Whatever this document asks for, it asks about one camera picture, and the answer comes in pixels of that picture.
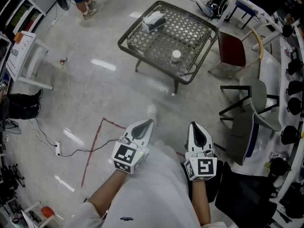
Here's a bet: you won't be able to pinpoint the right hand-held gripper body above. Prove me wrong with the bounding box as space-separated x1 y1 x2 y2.
184 149 218 181

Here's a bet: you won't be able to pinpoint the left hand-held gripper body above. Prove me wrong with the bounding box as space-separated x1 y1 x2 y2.
111 132 150 175

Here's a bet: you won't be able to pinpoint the white-capped small bottle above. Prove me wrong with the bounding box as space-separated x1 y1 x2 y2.
170 49 182 65

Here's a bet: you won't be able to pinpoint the person's right forearm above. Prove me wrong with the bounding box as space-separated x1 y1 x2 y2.
191 179 212 226

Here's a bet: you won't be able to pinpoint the person's left forearm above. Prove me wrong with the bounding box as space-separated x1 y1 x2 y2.
87 169 126 218

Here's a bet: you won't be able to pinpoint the dark green tissue box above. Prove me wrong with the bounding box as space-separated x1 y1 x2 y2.
142 10 166 33

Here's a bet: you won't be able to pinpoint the white shelving unit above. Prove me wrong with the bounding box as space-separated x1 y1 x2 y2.
0 0 48 44

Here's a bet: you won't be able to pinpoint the grey cloth checkered trim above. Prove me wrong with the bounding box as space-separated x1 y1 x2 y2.
225 112 260 166

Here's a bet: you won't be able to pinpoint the person's white garment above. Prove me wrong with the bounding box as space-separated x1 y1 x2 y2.
64 140 236 228

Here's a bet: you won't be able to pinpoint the red floor tape line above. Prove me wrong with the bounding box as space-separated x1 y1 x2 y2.
80 117 126 189

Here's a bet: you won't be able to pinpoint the black office chair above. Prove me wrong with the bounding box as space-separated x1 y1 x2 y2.
215 161 278 228

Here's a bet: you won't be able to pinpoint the grey armchair black legs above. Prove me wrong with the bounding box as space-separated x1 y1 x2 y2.
218 76 283 133

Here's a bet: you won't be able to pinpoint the dark red wooden chair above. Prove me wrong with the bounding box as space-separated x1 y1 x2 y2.
208 28 265 80

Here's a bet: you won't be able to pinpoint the long white workbench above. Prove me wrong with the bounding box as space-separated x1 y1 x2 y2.
231 20 304 228

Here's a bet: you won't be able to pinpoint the orange round object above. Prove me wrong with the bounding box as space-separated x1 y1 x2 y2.
41 207 55 218

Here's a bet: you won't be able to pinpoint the metal lattice glass table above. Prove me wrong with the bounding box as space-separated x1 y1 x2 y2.
117 0 219 95

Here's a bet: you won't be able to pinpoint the row of black headsets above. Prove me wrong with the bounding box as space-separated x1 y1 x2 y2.
269 24 304 219

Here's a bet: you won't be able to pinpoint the grey round base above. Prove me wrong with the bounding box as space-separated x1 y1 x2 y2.
0 120 22 135

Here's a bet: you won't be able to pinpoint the black folded stands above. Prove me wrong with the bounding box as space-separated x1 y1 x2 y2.
0 164 26 199

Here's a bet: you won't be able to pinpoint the white side table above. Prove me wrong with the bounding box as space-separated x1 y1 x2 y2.
5 30 55 91

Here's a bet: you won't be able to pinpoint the black backpack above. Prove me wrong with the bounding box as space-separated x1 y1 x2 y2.
196 0 230 20

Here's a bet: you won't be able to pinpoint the blue stool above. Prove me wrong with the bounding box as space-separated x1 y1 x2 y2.
235 0 257 29

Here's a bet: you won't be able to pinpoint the orange block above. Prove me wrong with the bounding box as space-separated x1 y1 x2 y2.
13 31 24 44

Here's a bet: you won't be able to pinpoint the white frame stand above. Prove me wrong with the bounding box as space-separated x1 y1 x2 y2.
21 200 57 228

